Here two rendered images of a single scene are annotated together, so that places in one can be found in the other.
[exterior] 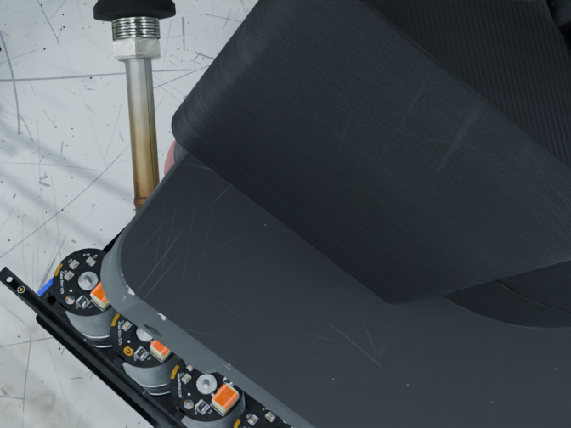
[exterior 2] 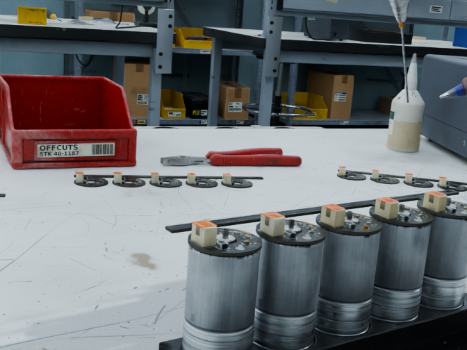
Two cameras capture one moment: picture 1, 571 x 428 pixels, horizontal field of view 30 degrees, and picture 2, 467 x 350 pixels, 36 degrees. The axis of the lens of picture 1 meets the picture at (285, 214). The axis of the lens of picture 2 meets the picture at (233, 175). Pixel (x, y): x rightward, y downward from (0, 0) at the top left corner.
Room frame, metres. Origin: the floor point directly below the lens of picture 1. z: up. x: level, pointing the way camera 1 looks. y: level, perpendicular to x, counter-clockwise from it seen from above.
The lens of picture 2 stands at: (0.12, -0.24, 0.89)
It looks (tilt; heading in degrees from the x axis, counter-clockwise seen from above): 14 degrees down; 107
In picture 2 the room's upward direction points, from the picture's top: 4 degrees clockwise
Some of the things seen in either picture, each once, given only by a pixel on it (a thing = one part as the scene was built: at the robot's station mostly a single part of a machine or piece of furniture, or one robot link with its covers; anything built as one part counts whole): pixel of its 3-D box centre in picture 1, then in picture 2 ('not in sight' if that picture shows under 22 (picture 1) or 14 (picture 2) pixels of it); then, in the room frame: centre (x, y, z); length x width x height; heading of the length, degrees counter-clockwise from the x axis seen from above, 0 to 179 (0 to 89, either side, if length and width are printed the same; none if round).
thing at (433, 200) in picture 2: (102, 291); (436, 201); (0.11, 0.06, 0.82); 0.01 x 0.01 x 0.01; 51
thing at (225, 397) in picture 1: (223, 397); (334, 215); (0.08, 0.02, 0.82); 0.01 x 0.01 x 0.01; 51
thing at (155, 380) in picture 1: (153, 351); (392, 271); (0.10, 0.05, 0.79); 0.02 x 0.02 x 0.05
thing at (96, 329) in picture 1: (98, 302); (438, 261); (0.12, 0.07, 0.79); 0.02 x 0.02 x 0.05
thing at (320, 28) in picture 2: not in sight; (326, 28); (-0.45, 2.83, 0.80); 0.15 x 0.12 x 0.10; 149
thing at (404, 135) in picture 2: not in sight; (408, 102); (0.07, 0.52, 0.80); 0.03 x 0.03 x 0.10
